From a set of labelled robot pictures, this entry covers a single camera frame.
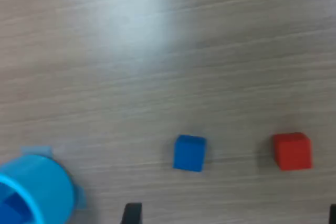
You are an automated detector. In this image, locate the blue plastic bin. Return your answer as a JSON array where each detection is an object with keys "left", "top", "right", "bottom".
[{"left": 0, "top": 154, "right": 76, "bottom": 224}]

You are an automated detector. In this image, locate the tape marker under blue bin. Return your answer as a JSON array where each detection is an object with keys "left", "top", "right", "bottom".
[{"left": 20, "top": 145, "right": 87, "bottom": 209}]

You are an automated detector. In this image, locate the red cube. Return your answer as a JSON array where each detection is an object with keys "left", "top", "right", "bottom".
[{"left": 271, "top": 132, "right": 313, "bottom": 172}]

